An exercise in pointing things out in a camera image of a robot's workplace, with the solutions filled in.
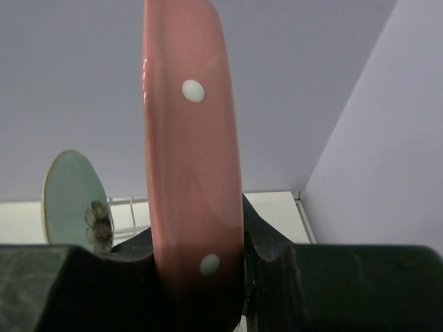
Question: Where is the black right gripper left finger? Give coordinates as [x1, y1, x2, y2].
[1, 229, 159, 331]

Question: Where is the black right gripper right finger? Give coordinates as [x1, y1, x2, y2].
[243, 200, 442, 331]

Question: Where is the green floral plate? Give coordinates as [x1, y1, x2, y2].
[41, 149, 114, 253]

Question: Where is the pink speckled plate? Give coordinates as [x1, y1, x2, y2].
[141, 1, 244, 331]

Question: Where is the white wire dish rack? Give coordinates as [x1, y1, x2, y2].
[108, 196, 151, 242]

